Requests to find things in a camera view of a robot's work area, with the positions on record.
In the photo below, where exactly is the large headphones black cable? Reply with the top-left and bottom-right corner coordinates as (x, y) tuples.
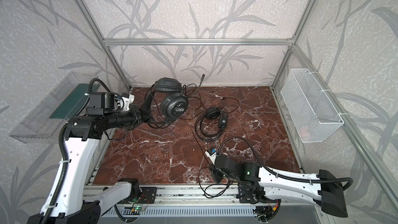
(183, 74), (237, 199)

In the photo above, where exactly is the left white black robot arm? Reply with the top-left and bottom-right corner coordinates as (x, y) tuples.
(28, 78), (143, 224)

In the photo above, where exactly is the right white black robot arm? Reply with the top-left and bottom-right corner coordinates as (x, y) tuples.
(205, 137), (353, 222)

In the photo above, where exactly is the green lit circuit board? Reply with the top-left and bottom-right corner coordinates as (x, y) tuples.
(131, 205), (147, 215)

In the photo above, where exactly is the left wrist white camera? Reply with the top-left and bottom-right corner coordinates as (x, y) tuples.
(121, 93), (135, 112)

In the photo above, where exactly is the wrist white camera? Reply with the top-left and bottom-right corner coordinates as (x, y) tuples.
(205, 147), (219, 165)
(121, 93), (135, 112)

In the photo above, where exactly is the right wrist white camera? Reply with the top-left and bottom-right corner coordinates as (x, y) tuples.
(205, 147), (219, 165)

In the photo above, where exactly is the aluminium front rail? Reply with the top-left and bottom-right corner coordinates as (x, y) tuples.
(69, 184), (327, 207)

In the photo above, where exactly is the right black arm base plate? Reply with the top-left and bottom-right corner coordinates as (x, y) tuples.
(236, 185), (258, 204)

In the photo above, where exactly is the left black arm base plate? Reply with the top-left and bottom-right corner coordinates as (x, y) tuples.
(137, 187), (158, 204)

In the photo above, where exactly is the clear plastic wall tray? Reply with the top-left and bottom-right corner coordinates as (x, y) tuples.
(9, 72), (95, 144)

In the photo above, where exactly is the white wire mesh basket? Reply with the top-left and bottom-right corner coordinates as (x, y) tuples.
(281, 68), (344, 143)

